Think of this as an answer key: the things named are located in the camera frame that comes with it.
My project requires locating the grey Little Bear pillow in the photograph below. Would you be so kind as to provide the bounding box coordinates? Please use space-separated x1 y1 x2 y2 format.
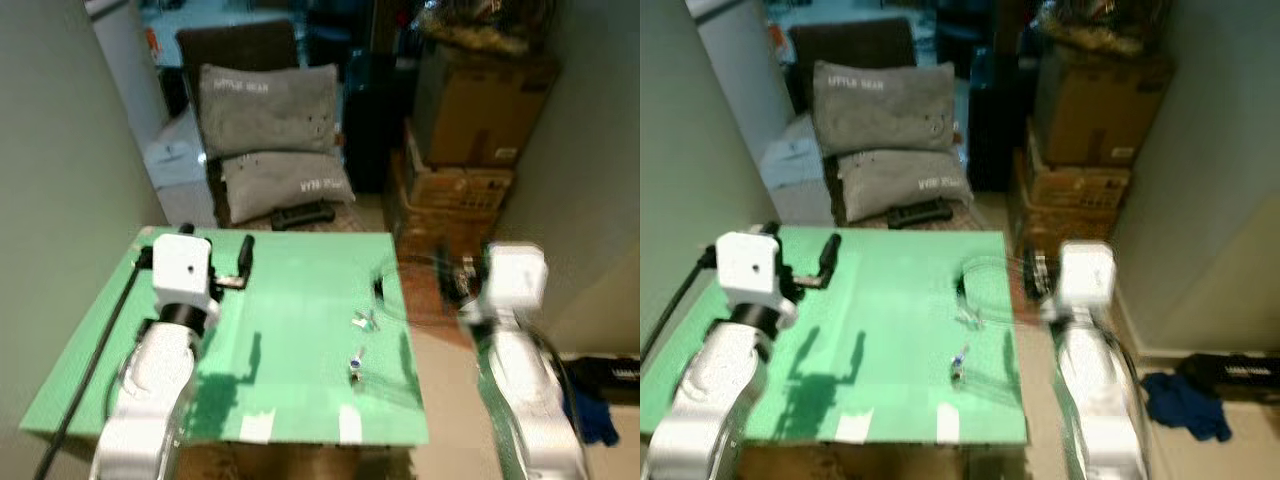
837 148 973 223
812 60 959 156
197 63 343 159
220 150 356 226

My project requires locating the black box with print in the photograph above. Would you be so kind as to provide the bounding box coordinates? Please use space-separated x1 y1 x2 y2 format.
560 355 641 406
1175 353 1280 401

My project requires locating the white appliance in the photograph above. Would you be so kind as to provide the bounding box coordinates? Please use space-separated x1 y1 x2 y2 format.
85 0 171 151
690 0 796 161

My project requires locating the cellophane wrapped basket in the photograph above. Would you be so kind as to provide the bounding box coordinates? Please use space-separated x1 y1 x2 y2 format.
418 0 557 56
1035 0 1173 56

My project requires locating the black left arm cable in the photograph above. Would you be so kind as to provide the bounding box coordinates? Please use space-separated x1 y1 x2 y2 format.
640 245 719 363
35 245 156 480

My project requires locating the large brown cardboard box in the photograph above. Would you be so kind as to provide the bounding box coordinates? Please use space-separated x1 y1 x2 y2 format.
413 45 559 168
1030 45 1171 166

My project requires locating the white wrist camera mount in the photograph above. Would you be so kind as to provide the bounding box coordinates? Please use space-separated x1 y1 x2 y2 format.
482 243 549 323
150 232 217 313
1057 240 1117 321
716 232 798 327

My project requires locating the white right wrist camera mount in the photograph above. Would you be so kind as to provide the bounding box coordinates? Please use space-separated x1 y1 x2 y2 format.
1057 240 1117 321
482 243 549 323

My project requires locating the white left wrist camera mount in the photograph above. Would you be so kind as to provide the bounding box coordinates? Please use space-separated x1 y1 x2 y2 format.
716 232 798 327
150 232 217 313

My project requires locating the green table cover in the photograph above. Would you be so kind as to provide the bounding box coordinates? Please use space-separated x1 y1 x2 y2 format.
20 228 431 446
640 226 1029 446

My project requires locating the printed brown cardboard box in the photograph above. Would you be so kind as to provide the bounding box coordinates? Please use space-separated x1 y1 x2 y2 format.
385 120 516 256
1008 125 1133 256

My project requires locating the brown chair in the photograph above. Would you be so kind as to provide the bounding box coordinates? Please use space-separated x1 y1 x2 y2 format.
177 20 346 229
790 18 961 226

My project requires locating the blue cloth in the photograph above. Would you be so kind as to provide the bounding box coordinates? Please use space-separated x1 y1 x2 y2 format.
565 385 621 446
1142 372 1233 443

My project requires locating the white bag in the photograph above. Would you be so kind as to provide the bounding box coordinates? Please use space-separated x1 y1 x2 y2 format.
143 105 213 189
760 115 831 191

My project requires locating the black suitcase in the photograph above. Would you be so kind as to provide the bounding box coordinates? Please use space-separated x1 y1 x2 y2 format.
343 50 419 193
965 48 1036 191

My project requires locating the black remote control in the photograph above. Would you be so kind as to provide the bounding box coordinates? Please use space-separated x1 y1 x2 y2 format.
272 202 337 229
888 198 954 228

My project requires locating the brown cardboard table base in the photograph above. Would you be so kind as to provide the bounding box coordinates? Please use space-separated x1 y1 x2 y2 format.
760 443 1031 480
175 443 416 480

